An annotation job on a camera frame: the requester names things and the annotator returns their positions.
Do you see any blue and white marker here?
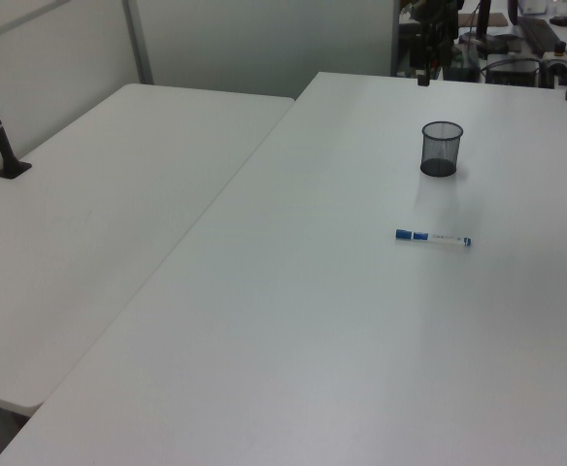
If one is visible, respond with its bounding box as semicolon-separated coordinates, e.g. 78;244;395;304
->
393;227;475;249

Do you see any brown flat board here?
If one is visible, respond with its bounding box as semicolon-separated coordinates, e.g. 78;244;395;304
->
458;13;509;28

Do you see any black thin clamped stand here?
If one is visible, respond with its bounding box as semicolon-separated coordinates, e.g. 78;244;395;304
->
417;18;432;88

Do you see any black computer keyboard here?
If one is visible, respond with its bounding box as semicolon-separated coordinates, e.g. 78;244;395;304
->
518;16;562;56

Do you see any white folding side table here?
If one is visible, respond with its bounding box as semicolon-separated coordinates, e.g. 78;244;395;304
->
0;83;297;410

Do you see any black mesh pen cup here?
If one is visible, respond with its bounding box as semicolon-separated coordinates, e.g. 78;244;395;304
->
420;120;465;178

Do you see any white and black small device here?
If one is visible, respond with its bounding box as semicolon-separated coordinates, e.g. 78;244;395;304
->
540;41;567;75

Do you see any grey partition frame post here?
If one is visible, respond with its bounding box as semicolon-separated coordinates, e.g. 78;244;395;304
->
121;0;155;85

